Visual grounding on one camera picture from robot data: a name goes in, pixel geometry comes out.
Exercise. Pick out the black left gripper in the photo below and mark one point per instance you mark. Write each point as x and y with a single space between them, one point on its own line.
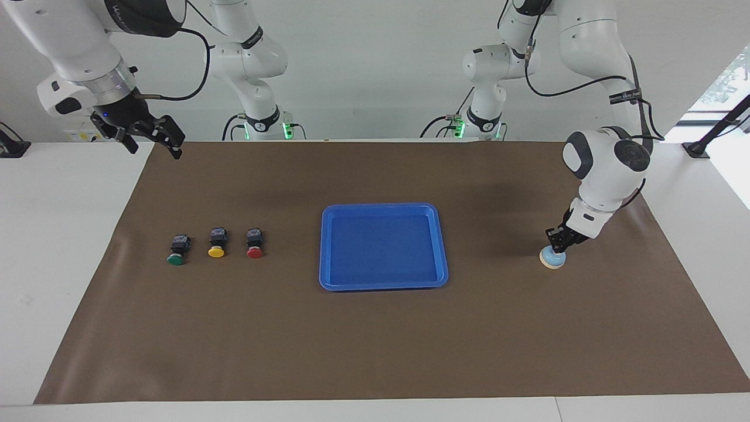
571 231

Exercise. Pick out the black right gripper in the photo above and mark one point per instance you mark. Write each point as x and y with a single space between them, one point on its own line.
120 117

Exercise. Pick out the light blue desk bell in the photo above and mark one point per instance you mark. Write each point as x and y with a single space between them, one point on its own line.
552 259

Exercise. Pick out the green push button switch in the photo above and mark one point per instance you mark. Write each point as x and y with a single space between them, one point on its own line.
178 249

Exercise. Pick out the yellow push button switch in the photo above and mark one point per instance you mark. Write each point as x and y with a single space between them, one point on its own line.
217 242

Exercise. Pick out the red push button switch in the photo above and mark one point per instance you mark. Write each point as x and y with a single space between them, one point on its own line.
255 243

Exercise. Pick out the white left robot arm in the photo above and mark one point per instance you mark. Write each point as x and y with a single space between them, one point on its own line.
609 170

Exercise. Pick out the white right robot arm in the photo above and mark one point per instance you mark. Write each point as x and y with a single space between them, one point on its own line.
70 47

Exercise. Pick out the blue plastic tray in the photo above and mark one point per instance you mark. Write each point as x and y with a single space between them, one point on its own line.
384 249

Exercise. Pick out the brown table mat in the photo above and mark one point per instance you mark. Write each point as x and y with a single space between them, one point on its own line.
375 340

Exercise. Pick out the white wall socket box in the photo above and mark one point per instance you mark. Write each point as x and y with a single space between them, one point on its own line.
82 136

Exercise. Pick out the black camera stand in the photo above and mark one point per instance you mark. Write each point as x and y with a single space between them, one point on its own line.
712 132

